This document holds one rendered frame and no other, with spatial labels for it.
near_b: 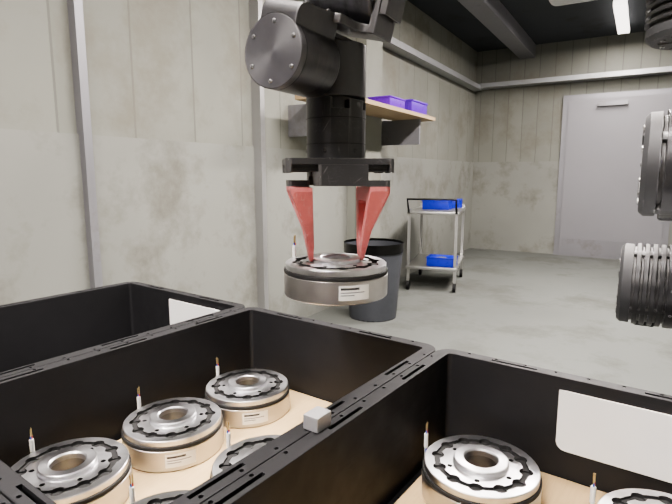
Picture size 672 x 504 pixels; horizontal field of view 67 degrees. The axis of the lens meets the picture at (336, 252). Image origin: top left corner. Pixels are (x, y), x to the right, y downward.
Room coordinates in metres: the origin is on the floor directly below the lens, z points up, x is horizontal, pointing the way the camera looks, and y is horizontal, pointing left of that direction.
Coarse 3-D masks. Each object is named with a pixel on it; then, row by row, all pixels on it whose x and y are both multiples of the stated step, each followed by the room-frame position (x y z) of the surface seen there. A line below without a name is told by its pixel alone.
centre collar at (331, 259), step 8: (320, 256) 0.50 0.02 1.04; (328, 256) 0.51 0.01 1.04; (336, 256) 0.51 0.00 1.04; (344, 256) 0.51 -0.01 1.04; (352, 256) 0.50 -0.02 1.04; (320, 264) 0.48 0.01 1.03; (328, 264) 0.48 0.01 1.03; (336, 264) 0.47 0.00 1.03; (344, 264) 0.48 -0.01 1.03; (352, 264) 0.48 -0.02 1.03
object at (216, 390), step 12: (228, 372) 0.63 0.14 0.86; (240, 372) 0.63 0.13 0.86; (252, 372) 0.64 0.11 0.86; (264, 372) 0.64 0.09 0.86; (276, 372) 0.63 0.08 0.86; (216, 384) 0.60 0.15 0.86; (276, 384) 0.60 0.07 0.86; (216, 396) 0.56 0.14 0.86; (228, 396) 0.56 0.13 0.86; (240, 396) 0.56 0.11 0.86; (252, 396) 0.56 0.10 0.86; (264, 396) 0.56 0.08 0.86; (276, 396) 0.56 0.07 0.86
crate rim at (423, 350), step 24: (240, 312) 0.68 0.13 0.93; (264, 312) 0.68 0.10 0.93; (168, 336) 0.58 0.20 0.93; (360, 336) 0.59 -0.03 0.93; (384, 336) 0.58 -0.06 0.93; (72, 360) 0.50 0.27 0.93; (96, 360) 0.51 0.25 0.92; (408, 360) 0.50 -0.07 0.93; (0, 384) 0.44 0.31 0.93; (336, 408) 0.39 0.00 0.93; (288, 432) 0.35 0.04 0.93; (264, 456) 0.32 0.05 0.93; (0, 480) 0.29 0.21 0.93; (24, 480) 0.29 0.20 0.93; (216, 480) 0.29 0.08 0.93
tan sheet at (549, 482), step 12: (420, 480) 0.44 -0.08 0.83; (552, 480) 0.44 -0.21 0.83; (564, 480) 0.44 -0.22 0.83; (408, 492) 0.43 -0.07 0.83; (420, 492) 0.43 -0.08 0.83; (552, 492) 0.43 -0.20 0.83; (564, 492) 0.43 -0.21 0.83; (576, 492) 0.43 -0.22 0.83; (588, 492) 0.43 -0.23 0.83; (600, 492) 0.43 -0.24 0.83
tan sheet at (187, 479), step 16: (304, 400) 0.62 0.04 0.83; (320, 400) 0.62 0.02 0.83; (288, 416) 0.57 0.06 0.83; (224, 432) 0.53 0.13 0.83; (240, 432) 0.53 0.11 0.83; (256, 432) 0.53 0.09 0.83; (272, 432) 0.53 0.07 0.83; (224, 448) 0.50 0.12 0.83; (208, 464) 0.47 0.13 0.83; (144, 480) 0.44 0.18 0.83; (160, 480) 0.44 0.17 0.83; (176, 480) 0.44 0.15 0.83; (192, 480) 0.44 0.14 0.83; (144, 496) 0.42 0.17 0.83
